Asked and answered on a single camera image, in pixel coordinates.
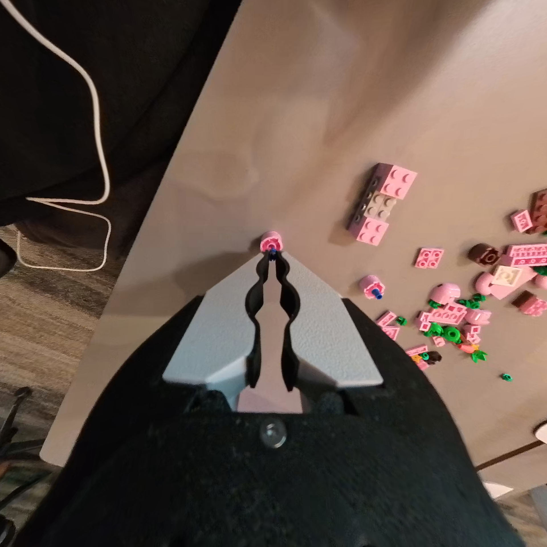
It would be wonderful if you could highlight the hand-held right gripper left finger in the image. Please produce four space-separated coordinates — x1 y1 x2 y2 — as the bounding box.
162 251 274 411

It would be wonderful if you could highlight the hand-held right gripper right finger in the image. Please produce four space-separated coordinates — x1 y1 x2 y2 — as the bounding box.
273 250 384 411

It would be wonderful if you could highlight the pink grey brick assembly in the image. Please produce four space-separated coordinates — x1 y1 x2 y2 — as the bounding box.
347 162 418 246

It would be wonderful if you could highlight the pile of pink toy bricks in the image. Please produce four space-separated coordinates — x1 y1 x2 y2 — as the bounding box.
376 188 547 383

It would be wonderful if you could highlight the black office chair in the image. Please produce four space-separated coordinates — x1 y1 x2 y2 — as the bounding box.
0 387 35 458

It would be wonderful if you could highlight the thin white cable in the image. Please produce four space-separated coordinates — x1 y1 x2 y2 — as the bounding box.
6 0 113 272

